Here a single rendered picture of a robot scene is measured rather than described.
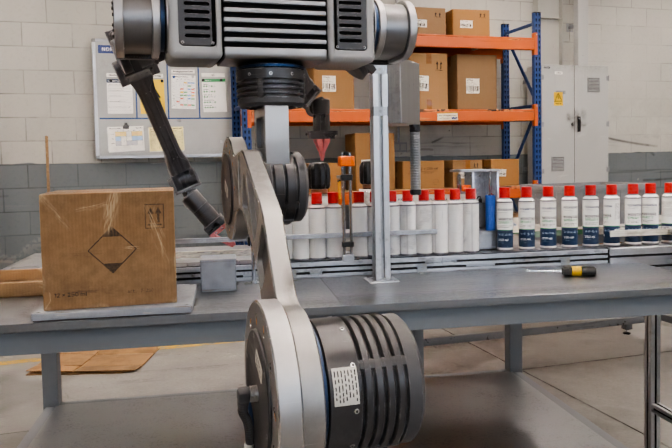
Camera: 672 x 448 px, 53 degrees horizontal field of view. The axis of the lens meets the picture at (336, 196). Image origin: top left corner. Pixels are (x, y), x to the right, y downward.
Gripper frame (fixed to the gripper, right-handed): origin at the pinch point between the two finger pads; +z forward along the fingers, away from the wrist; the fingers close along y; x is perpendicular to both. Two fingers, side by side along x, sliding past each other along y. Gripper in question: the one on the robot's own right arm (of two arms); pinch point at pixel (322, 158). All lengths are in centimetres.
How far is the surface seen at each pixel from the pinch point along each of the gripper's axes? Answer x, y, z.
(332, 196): 20.5, 0.6, 11.4
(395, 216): 22.4, -18.9, 18.1
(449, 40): -349, -177, -96
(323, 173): -5.0, -1.3, 5.3
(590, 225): 24, -85, 23
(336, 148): -424, -89, -3
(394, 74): 36.2, -15.1, -24.1
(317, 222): 21.9, 5.6, 19.1
